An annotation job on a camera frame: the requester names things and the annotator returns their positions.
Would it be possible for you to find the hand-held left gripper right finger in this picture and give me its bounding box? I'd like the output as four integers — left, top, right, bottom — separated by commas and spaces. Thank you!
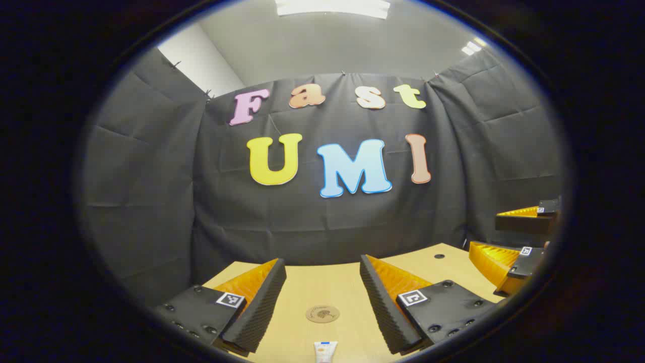
360, 255, 504, 355

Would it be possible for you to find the round cork coaster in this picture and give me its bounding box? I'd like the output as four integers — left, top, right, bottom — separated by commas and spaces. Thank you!
305, 305, 341, 324

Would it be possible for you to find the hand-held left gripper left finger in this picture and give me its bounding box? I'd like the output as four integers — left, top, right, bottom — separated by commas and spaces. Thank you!
154, 258, 287, 357

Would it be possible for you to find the rectangular ceiling light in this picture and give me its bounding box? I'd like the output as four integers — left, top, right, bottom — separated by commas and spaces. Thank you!
461, 36, 488, 56
275, 0, 391, 20

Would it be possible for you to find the white toothpaste tube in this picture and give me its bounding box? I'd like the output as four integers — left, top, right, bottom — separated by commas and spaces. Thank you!
313, 341, 339, 363

